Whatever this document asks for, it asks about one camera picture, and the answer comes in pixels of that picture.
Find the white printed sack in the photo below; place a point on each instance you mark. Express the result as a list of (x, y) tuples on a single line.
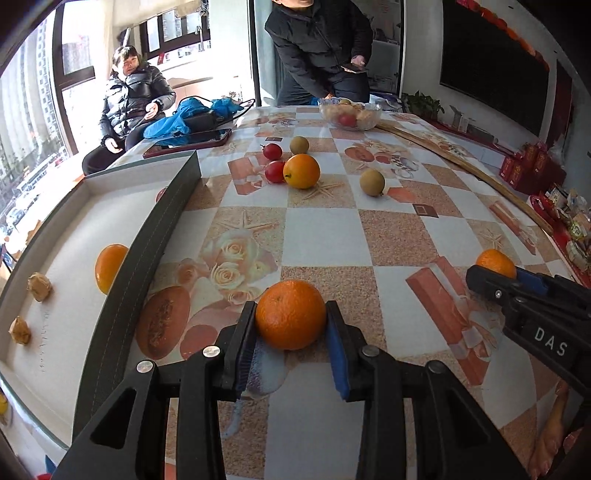
[(390, 104)]

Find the green potted plant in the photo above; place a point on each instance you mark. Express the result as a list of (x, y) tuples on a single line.
[(422, 105)]

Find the grey shallow cardboard box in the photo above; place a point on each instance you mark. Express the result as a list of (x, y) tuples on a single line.
[(69, 221)]

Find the red apple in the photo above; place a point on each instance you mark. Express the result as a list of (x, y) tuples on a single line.
[(347, 120)]

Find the black wall television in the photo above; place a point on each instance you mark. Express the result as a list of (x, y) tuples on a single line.
[(489, 64)]

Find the red-cased smartphone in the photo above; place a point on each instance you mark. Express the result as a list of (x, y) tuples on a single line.
[(184, 144)]

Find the glass fruit bowl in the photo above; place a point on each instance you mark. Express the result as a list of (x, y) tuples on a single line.
[(364, 120)]

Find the red cherry tomato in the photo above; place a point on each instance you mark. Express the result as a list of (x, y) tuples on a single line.
[(275, 171), (272, 151)]

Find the small orange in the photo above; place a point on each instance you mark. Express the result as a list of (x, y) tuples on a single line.
[(496, 261)]

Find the red wall hanging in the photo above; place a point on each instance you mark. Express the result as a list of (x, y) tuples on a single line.
[(562, 101)]

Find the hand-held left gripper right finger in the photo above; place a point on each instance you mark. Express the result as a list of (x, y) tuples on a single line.
[(339, 355)]

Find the orange with stem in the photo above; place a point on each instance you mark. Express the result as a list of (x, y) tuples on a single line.
[(108, 270)]

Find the white television bench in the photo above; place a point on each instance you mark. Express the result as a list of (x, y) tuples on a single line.
[(475, 134)]

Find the person's right hand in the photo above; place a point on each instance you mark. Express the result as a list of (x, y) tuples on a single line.
[(556, 434)]

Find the large deep orange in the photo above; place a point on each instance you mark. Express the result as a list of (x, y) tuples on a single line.
[(291, 314)]

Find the red gift box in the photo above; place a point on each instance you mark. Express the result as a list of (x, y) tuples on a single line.
[(510, 170), (531, 156), (545, 159)]

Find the yellowish orange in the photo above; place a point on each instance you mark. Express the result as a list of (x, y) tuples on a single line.
[(301, 170)]

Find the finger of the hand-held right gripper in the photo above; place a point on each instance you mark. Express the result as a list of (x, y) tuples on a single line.
[(489, 281), (531, 281)]

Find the blue plastic gloves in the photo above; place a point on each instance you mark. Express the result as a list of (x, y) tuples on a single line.
[(184, 115)]

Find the long wooden plank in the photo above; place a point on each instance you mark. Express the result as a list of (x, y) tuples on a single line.
[(461, 161)]

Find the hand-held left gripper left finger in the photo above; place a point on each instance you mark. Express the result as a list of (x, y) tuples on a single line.
[(242, 350)]

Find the round brown fruit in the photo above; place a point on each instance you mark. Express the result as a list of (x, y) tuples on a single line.
[(299, 144), (372, 182)]

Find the white carton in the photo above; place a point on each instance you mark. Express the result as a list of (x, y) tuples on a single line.
[(459, 119)]

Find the pile of snack packets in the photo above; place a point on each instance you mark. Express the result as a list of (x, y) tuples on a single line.
[(572, 221)]

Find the tan walnut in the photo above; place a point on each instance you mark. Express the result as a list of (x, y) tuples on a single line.
[(39, 287), (21, 330)]

